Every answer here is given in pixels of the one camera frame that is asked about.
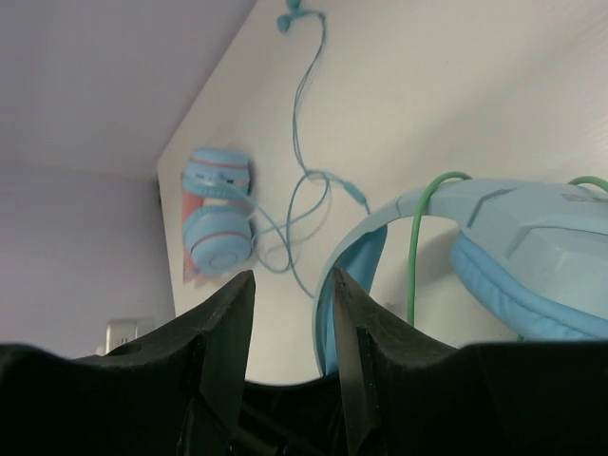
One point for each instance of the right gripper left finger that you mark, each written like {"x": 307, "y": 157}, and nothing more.
{"x": 176, "y": 390}

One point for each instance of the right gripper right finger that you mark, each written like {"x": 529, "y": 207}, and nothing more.
{"x": 403, "y": 392}

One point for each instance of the large light blue headphones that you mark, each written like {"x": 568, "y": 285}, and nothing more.
{"x": 534, "y": 254}

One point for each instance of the pink blue cat-ear headphones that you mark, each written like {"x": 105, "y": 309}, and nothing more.
{"x": 216, "y": 232}

